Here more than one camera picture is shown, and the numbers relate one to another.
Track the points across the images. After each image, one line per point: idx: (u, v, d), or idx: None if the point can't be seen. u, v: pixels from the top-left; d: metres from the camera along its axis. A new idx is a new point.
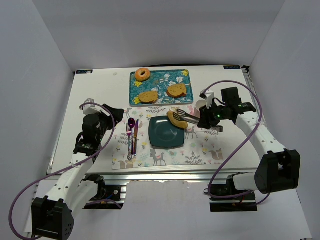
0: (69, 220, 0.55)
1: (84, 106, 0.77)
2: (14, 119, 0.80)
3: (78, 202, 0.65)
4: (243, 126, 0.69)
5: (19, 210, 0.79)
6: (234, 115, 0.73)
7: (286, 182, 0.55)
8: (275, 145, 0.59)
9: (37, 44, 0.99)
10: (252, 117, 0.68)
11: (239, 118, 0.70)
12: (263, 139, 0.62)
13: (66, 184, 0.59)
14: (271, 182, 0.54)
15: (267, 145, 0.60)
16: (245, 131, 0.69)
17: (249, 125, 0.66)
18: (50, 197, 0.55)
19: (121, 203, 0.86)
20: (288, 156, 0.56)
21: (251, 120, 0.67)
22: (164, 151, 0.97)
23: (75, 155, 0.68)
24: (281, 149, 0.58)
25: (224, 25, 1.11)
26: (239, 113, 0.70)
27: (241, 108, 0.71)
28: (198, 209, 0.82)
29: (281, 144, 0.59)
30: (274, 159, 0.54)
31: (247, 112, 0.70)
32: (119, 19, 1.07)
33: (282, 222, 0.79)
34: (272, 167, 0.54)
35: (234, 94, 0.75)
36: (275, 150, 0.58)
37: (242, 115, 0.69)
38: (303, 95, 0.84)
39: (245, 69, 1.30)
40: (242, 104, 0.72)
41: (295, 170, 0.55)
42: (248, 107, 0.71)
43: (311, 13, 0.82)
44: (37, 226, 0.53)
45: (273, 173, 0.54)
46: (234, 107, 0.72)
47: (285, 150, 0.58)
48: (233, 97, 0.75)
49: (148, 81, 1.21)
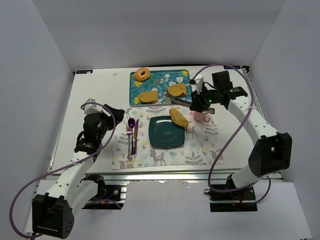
0: (69, 217, 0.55)
1: (85, 106, 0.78)
2: (14, 119, 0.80)
3: (78, 201, 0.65)
4: (236, 111, 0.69)
5: (19, 210, 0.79)
6: (225, 100, 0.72)
7: (279, 164, 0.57)
8: (268, 129, 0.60)
9: (37, 44, 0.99)
10: (244, 102, 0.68)
11: (231, 103, 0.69)
12: (256, 123, 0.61)
13: (67, 181, 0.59)
14: (264, 166, 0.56)
15: (260, 130, 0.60)
16: (238, 115, 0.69)
17: (242, 110, 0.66)
18: (51, 194, 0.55)
19: (121, 203, 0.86)
20: (280, 140, 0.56)
21: (244, 105, 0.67)
22: (164, 151, 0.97)
23: (76, 154, 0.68)
24: (273, 132, 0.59)
25: (224, 25, 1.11)
26: (231, 98, 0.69)
27: (232, 93, 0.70)
28: (198, 209, 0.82)
29: (273, 128, 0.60)
30: (268, 143, 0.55)
31: (238, 97, 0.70)
32: (119, 19, 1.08)
33: (282, 222, 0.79)
34: (264, 152, 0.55)
35: (225, 78, 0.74)
36: (268, 135, 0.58)
37: (234, 100, 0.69)
38: (303, 95, 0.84)
39: (245, 68, 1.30)
40: (233, 88, 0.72)
41: (287, 151, 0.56)
42: (239, 92, 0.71)
43: (311, 13, 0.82)
44: (37, 223, 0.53)
45: (266, 156, 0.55)
46: (226, 92, 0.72)
47: (277, 133, 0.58)
48: (224, 81, 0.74)
49: (148, 81, 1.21)
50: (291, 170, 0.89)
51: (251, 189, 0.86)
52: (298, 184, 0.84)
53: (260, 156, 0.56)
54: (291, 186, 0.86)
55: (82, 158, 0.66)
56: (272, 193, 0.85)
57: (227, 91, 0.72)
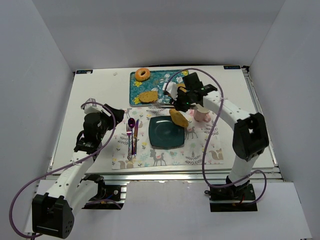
0: (69, 217, 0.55)
1: (85, 106, 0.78)
2: (14, 118, 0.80)
3: (78, 200, 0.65)
4: (210, 106, 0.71)
5: (19, 209, 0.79)
6: (199, 99, 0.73)
7: (260, 143, 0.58)
8: (242, 113, 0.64)
9: (37, 44, 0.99)
10: (216, 96, 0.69)
11: (205, 99, 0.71)
12: (231, 111, 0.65)
13: (67, 181, 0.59)
14: (247, 146, 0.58)
15: (236, 115, 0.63)
16: (213, 109, 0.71)
17: (216, 103, 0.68)
18: (51, 194, 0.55)
19: (121, 203, 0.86)
20: (255, 120, 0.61)
21: (216, 98, 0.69)
22: (164, 151, 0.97)
23: (76, 153, 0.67)
24: (247, 114, 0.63)
25: (225, 24, 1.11)
26: (203, 95, 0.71)
27: (204, 91, 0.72)
28: (198, 209, 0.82)
29: (246, 111, 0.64)
30: (244, 124, 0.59)
31: (210, 93, 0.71)
32: (119, 19, 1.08)
33: (282, 222, 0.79)
34: (243, 132, 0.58)
35: (195, 79, 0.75)
36: (243, 118, 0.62)
37: (207, 96, 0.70)
38: (303, 95, 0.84)
39: (245, 69, 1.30)
40: (204, 86, 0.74)
41: (263, 130, 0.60)
42: (210, 88, 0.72)
43: (311, 13, 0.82)
44: (38, 223, 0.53)
45: (246, 136, 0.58)
46: (198, 91, 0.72)
47: (250, 115, 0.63)
48: (195, 82, 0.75)
49: (148, 81, 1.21)
50: (291, 169, 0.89)
51: (251, 189, 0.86)
52: (298, 184, 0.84)
53: (240, 137, 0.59)
54: (291, 186, 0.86)
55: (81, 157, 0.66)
56: (272, 193, 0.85)
57: (198, 90, 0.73)
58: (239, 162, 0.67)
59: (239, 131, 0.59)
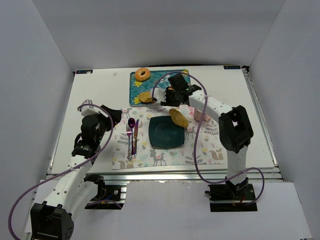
0: (69, 224, 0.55)
1: (82, 108, 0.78)
2: (14, 118, 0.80)
3: (78, 202, 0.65)
4: (196, 104, 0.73)
5: (20, 209, 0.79)
6: (185, 99, 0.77)
7: (244, 133, 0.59)
8: (225, 107, 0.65)
9: (37, 44, 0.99)
10: (200, 94, 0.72)
11: (191, 98, 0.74)
12: (215, 106, 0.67)
13: (65, 189, 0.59)
14: (233, 139, 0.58)
15: (219, 110, 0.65)
16: (199, 108, 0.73)
17: (200, 101, 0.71)
18: (49, 203, 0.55)
19: (121, 203, 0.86)
20: (237, 112, 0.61)
21: (200, 96, 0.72)
22: (164, 151, 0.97)
23: (74, 158, 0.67)
24: (230, 108, 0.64)
25: (225, 24, 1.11)
26: (189, 95, 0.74)
27: (189, 91, 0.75)
28: (198, 208, 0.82)
29: (229, 105, 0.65)
30: (228, 118, 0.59)
31: (195, 92, 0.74)
32: (119, 19, 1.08)
33: (282, 222, 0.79)
34: (227, 125, 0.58)
35: (181, 79, 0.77)
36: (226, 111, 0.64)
37: (192, 95, 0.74)
38: (303, 95, 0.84)
39: (245, 68, 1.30)
40: (189, 86, 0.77)
41: (247, 120, 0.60)
42: (195, 88, 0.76)
43: (311, 13, 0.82)
44: (37, 230, 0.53)
45: (231, 129, 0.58)
46: (184, 92, 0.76)
47: (233, 108, 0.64)
48: (180, 83, 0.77)
49: (148, 81, 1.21)
50: (291, 169, 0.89)
51: (251, 189, 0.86)
52: (298, 183, 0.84)
53: (225, 131, 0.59)
54: (291, 186, 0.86)
55: (79, 162, 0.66)
56: (271, 192, 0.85)
57: (184, 90, 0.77)
58: (232, 158, 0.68)
59: (224, 124, 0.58)
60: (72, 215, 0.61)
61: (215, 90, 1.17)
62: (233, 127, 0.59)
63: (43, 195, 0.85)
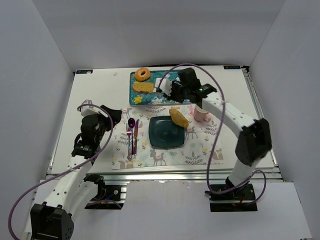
0: (69, 224, 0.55)
1: (82, 108, 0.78)
2: (14, 119, 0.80)
3: (78, 202, 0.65)
4: (210, 108, 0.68)
5: (19, 209, 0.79)
6: (198, 100, 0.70)
7: (261, 146, 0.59)
8: (245, 119, 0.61)
9: (37, 43, 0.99)
10: (216, 98, 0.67)
11: (204, 101, 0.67)
12: (234, 116, 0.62)
13: (65, 189, 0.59)
14: (251, 153, 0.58)
15: (239, 121, 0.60)
16: (214, 113, 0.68)
17: (217, 106, 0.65)
18: (49, 203, 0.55)
19: (121, 203, 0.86)
20: (259, 126, 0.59)
21: (216, 100, 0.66)
22: (164, 151, 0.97)
23: (73, 158, 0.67)
24: (251, 120, 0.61)
25: (225, 24, 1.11)
26: (202, 97, 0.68)
27: (202, 92, 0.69)
28: (198, 209, 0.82)
29: (250, 116, 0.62)
30: (250, 133, 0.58)
31: (209, 94, 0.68)
32: (119, 19, 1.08)
33: (282, 222, 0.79)
34: (248, 141, 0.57)
35: (193, 76, 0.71)
36: (247, 124, 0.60)
37: (206, 98, 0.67)
38: (304, 95, 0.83)
39: (245, 68, 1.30)
40: (202, 86, 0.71)
41: (268, 134, 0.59)
42: (209, 89, 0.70)
43: (311, 13, 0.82)
44: (37, 230, 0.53)
45: (251, 144, 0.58)
46: (196, 92, 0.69)
47: (254, 121, 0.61)
48: (192, 80, 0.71)
49: (148, 81, 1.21)
50: (291, 170, 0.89)
51: (251, 189, 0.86)
52: (298, 183, 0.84)
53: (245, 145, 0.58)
54: (291, 186, 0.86)
55: (79, 163, 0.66)
56: (271, 192, 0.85)
57: (196, 90, 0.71)
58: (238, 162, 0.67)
59: (245, 140, 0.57)
60: (72, 216, 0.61)
61: None
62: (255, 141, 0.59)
63: (43, 195, 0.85)
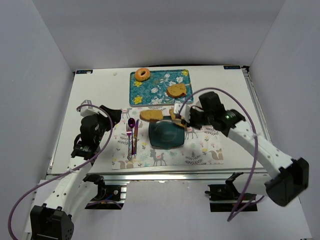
0: (69, 225, 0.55)
1: (82, 108, 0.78)
2: (14, 119, 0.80)
3: (78, 203, 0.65)
4: (239, 140, 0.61)
5: (20, 209, 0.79)
6: (224, 128, 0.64)
7: (298, 188, 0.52)
8: (282, 158, 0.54)
9: (37, 43, 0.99)
10: (246, 129, 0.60)
11: (232, 131, 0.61)
12: (269, 154, 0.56)
13: (65, 191, 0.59)
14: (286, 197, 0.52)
15: (275, 161, 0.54)
16: (242, 144, 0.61)
17: (248, 139, 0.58)
18: (48, 205, 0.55)
19: (121, 203, 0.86)
20: (298, 168, 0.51)
21: (247, 132, 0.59)
22: (164, 151, 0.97)
23: (73, 159, 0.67)
24: (289, 160, 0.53)
25: (225, 24, 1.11)
26: (230, 126, 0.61)
27: (229, 119, 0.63)
28: (198, 209, 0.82)
29: (287, 154, 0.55)
30: (288, 175, 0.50)
31: (238, 123, 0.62)
32: (119, 19, 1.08)
33: (281, 222, 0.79)
34: (286, 185, 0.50)
35: (216, 102, 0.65)
36: (285, 165, 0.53)
37: (234, 128, 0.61)
38: (304, 95, 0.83)
39: (245, 68, 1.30)
40: (228, 113, 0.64)
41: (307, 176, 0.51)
42: (236, 116, 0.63)
43: (311, 13, 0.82)
44: (37, 232, 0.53)
45: (289, 188, 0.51)
46: (222, 119, 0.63)
47: (293, 161, 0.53)
48: (216, 105, 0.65)
49: (148, 81, 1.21)
50: None
51: None
52: None
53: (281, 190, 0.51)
54: None
55: (79, 164, 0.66)
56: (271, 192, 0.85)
57: (221, 117, 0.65)
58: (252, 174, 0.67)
59: (282, 184, 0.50)
60: (72, 217, 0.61)
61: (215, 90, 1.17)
62: (292, 184, 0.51)
63: (43, 195, 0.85)
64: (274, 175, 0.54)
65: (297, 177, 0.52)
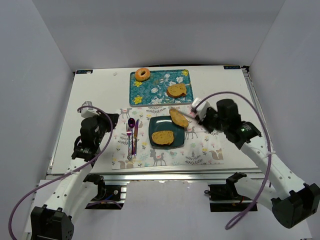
0: (69, 226, 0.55)
1: (82, 110, 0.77)
2: (14, 119, 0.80)
3: (78, 204, 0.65)
4: (252, 155, 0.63)
5: (19, 209, 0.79)
6: (237, 139, 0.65)
7: (305, 211, 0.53)
8: (294, 181, 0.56)
9: (37, 43, 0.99)
10: (261, 146, 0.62)
11: (246, 146, 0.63)
12: (281, 175, 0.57)
13: (65, 192, 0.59)
14: (292, 219, 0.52)
15: (287, 183, 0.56)
16: (255, 160, 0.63)
17: (261, 157, 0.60)
18: (49, 206, 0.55)
19: (121, 203, 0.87)
20: (310, 193, 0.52)
21: (261, 149, 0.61)
22: (164, 151, 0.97)
23: (73, 161, 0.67)
24: (301, 185, 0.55)
25: (225, 24, 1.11)
26: (245, 141, 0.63)
27: (244, 133, 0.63)
28: (198, 208, 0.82)
29: (299, 178, 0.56)
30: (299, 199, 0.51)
31: (253, 138, 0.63)
32: (119, 19, 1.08)
33: (281, 223, 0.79)
34: (296, 210, 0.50)
35: (234, 113, 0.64)
36: (296, 189, 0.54)
37: (249, 144, 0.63)
38: (304, 95, 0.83)
39: (245, 69, 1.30)
40: (245, 126, 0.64)
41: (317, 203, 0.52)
42: (252, 130, 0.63)
43: (311, 14, 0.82)
44: (37, 233, 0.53)
45: (297, 212, 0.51)
46: (238, 131, 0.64)
47: (305, 186, 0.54)
48: (233, 116, 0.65)
49: (148, 81, 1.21)
50: (291, 169, 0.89)
51: None
52: None
53: (289, 212, 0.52)
54: None
55: (79, 166, 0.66)
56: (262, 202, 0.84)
57: (237, 129, 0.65)
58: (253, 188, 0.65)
59: (293, 208, 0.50)
60: (72, 218, 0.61)
61: (215, 90, 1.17)
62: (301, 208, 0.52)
63: (44, 196, 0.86)
64: (284, 196, 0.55)
65: (306, 202, 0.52)
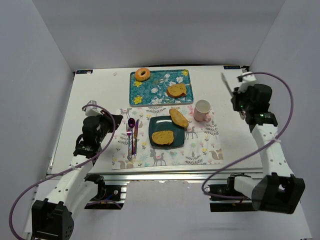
0: (69, 222, 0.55)
1: (86, 108, 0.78)
2: (14, 119, 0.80)
3: (78, 202, 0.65)
4: (258, 137, 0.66)
5: (20, 209, 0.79)
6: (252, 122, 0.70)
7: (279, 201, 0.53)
8: (283, 168, 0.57)
9: (37, 43, 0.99)
10: (270, 131, 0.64)
11: (256, 128, 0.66)
12: (273, 158, 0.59)
13: (66, 187, 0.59)
14: (265, 201, 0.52)
15: (273, 166, 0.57)
16: (258, 142, 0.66)
17: (264, 138, 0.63)
18: (50, 199, 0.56)
19: (121, 203, 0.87)
20: (292, 182, 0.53)
21: (268, 134, 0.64)
22: (164, 151, 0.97)
23: (75, 157, 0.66)
24: (287, 173, 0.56)
25: (225, 25, 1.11)
26: (258, 123, 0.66)
27: (261, 118, 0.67)
28: (198, 209, 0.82)
29: (289, 168, 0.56)
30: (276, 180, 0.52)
31: (266, 124, 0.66)
32: (119, 19, 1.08)
33: (281, 223, 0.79)
34: (271, 188, 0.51)
35: (263, 99, 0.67)
36: (280, 173, 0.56)
37: (260, 126, 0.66)
38: (304, 95, 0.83)
39: (245, 68, 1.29)
40: (265, 114, 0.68)
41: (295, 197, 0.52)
42: (269, 119, 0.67)
43: (311, 14, 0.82)
44: (37, 228, 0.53)
45: (271, 192, 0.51)
46: (256, 115, 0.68)
47: (291, 175, 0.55)
48: (261, 102, 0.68)
49: (148, 81, 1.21)
50: None
51: None
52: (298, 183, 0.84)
53: (264, 192, 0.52)
54: None
55: (80, 162, 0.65)
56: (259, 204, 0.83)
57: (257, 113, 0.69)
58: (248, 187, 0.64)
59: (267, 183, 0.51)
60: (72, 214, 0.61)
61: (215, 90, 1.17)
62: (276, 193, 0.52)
63: (44, 196, 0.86)
64: None
65: None
